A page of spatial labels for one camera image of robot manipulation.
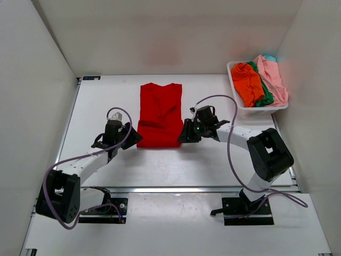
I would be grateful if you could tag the pink t-shirt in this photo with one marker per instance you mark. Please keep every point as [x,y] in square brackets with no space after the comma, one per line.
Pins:
[269,73]

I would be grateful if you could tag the light blue t-shirt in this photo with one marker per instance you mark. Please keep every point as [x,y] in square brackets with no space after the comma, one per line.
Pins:
[270,58]

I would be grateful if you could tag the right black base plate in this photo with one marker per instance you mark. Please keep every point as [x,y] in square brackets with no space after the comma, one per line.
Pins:
[235,214]

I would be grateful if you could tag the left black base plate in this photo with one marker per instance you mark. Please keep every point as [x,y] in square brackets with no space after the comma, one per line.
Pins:
[107,214]

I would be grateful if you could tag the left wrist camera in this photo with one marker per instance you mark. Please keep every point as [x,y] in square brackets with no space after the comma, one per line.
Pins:
[116,117]

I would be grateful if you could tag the aluminium table rail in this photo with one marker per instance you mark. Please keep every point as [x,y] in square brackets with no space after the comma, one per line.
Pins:
[210,189]

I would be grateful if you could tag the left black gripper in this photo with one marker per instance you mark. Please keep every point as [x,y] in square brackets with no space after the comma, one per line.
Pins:
[134,137]

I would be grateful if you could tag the orange t-shirt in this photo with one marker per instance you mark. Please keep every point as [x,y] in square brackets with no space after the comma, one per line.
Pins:
[246,83]

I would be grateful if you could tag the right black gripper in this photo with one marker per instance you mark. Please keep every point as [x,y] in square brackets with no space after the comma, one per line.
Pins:
[187,135]

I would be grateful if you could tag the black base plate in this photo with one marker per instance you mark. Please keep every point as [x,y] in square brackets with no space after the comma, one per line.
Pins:
[235,214]
[107,214]

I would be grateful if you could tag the green t-shirt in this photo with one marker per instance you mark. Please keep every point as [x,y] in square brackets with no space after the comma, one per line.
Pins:
[268,98]

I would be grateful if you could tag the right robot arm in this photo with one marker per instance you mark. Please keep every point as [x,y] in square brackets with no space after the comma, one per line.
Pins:
[269,154]

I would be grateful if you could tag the red t-shirt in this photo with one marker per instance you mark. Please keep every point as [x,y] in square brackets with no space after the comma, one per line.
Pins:
[160,122]

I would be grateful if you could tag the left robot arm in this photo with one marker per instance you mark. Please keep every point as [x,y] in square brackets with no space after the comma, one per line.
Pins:
[62,197]

